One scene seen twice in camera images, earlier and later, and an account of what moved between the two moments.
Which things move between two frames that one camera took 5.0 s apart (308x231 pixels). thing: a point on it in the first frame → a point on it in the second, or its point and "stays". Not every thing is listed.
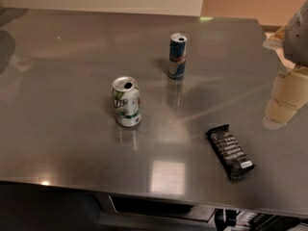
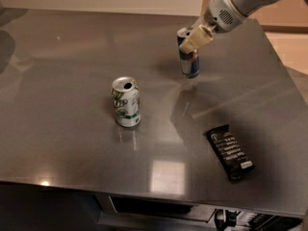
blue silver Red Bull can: x=178 y=45 → x=191 y=64
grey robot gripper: x=297 y=40 → x=218 y=12
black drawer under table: x=115 y=207 stays
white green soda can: x=126 y=94 stays
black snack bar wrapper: x=230 y=153 stays
